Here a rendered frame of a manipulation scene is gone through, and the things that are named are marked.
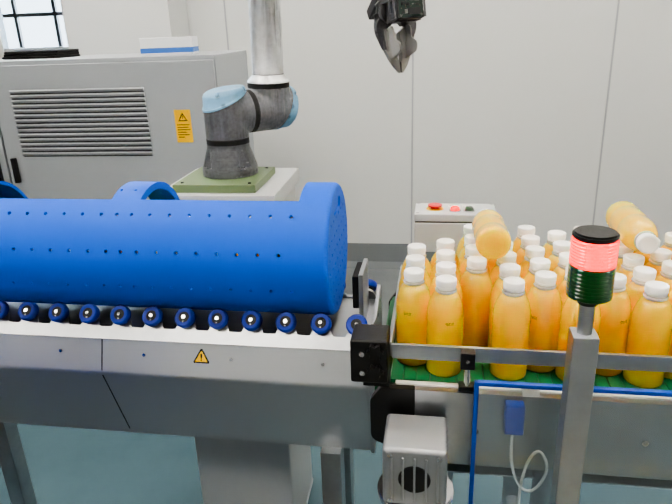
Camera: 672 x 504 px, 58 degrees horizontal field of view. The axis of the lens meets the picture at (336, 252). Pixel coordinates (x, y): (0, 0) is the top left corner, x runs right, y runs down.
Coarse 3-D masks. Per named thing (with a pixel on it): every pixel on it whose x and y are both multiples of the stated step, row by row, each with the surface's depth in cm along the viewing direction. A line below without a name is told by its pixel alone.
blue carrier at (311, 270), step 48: (0, 192) 152; (144, 192) 130; (336, 192) 128; (0, 240) 129; (48, 240) 128; (96, 240) 126; (144, 240) 124; (192, 240) 123; (240, 240) 121; (288, 240) 119; (336, 240) 129; (0, 288) 134; (48, 288) 132; (96, 288) 130; (144, 288) 128; (192, 288) 126; (240, 288) 124; (288, 288) 122; (336, 288) 130
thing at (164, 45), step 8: (144, 40) 278; (152, 40) 278; (160, 40) 278; (168, 40) 278; (176, 40) 278; (184, 40) 278; (192, 40) 279; (144, 48) 279; (152, 48) 279; (160, 48) 279; (168, 48) 279; (176, 48) 279; (184, 48) 279; (192, 48) 279
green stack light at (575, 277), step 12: (576, 276) 87; (588, 276) 86; (600, 276) 85; (612, 276) 86; (576, 288) 87; (588, 288) 86; (600, 288) 86; (612, 288) 87; (576, 300) 88; (588, 300) 87; (600, 300) 86
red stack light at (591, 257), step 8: (576, 240) 86; (576, 248) 86; (584, 248) 85; (592, 248) 84; (600, 248) 84; (608, 248) 84; (616, 248) 84; (576, 256) 86; (584, 256) 85; (592, 256) 84; (600, 256) 84; (608, 256) 84; (616, 256) 85; (576, 264) 86; (584, 264) 85; (592, 264) 85; (600, 264) 84; (608, 264) 85; (616, 264) 86
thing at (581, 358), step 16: (576, 336) 91; (592, 336) 90; (576, 352) 91; (592, 352) 90; (576, 368) 92; (592, 368) 91; (576, 384) 93; (592, 384) 92; (576, 400) 94; (560, 416) 98; (576, 416) 95; (560, 432) 98; (576, 432) 96; (560, 448) 97; (576, 448) 97; (560, 464) 98; (576, 464) 98; (560, 480) 99; (576, 480) 99; (560, 496) 100; (576, 496) 100
